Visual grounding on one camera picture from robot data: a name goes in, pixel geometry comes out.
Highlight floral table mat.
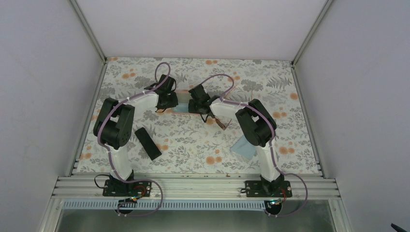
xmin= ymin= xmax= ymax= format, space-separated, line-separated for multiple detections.
xmin=91 ymin=57 xmax=319 ymax=174

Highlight aluminium rail base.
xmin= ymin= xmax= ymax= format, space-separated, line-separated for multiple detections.
xmin=40 ymin=174 xmax=351 ymax=232

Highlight light blue cleaning cloth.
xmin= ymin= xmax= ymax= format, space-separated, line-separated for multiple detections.
xmin=173 ymin=103 xmax=189 ymax=113

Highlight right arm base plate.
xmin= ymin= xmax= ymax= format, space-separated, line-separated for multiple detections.
xmin=240 ymin=180 xmax=293 ymax=198

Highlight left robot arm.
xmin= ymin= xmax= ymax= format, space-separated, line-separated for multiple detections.
xmin=93 ymin=74 xmax=178 ymax=196

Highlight clear orange sunglasses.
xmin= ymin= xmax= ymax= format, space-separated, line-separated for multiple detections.
xmin=227 ymin=86 xmax=252 ymax=102

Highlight brown sunglasses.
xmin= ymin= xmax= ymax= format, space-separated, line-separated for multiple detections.
xmin=215 ymin=118 xmax=232 ymax=130

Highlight pink glasses case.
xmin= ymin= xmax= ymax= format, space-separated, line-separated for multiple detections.
xmin=172 ymin=90 xmax=192 ymax=114

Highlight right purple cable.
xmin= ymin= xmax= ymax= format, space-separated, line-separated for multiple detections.
xmin=202 ymin=74 xmax=308 ymax=218

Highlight black glasses case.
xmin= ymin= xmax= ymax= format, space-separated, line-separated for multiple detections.
xmin=134 ymin=128 xmax=162 ymax=160

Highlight purple cable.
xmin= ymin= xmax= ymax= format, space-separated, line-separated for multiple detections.
xmin=202 ymin=74 xmax=308 ymax=218
xmin=96 ymin=62 xmax=172 ymax=218

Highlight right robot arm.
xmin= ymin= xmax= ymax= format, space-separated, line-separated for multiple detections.
xmin=188 ymin=85 xmax=284 ymax=197

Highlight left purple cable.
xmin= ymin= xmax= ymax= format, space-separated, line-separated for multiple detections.
xmin=96 ymin=62 xmax=172 ymax=218

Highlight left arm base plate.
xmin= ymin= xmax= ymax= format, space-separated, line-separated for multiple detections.
xmin=102 ymin=179 xmax=152 ymax=198

